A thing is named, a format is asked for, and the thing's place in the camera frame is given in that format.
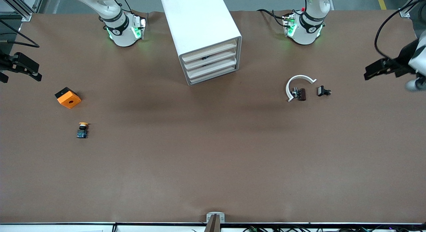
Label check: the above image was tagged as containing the white plastic tray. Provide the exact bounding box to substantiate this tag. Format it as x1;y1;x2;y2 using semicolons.
183;48;238;71

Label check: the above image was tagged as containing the yellow push button blue base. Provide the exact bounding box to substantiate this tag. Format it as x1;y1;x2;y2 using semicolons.
77;122;90;139

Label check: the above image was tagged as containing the orange box with round hole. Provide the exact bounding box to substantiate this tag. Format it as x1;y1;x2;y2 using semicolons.
55;87;82;109

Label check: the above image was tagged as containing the dark brown connector block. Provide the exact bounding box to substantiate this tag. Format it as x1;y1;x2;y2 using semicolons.
292;88;307;102

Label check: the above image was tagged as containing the white curved plastic arc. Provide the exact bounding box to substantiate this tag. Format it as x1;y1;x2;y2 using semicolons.
286;75;317;103

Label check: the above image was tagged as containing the brown table cover sheet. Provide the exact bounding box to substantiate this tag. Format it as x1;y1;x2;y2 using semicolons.
0;9;426;224

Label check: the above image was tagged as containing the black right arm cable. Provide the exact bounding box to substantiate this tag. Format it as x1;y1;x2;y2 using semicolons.
0;20;40;48

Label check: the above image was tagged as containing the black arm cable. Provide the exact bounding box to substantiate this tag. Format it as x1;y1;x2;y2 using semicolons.
374;0;426;59
0;20;40;48

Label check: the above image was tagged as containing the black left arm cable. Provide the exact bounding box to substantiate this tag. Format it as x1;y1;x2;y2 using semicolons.
374;0;426;59

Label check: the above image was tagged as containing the aluminium frame profile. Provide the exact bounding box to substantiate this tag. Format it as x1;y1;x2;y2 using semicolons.
0;0;45;22
399;0;426;19

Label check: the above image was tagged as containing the black base cable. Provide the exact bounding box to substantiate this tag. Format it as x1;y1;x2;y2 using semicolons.
118;0;149;26
257;8;293;28

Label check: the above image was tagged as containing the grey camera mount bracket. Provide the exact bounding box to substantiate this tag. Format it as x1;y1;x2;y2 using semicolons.
206;212;226;232

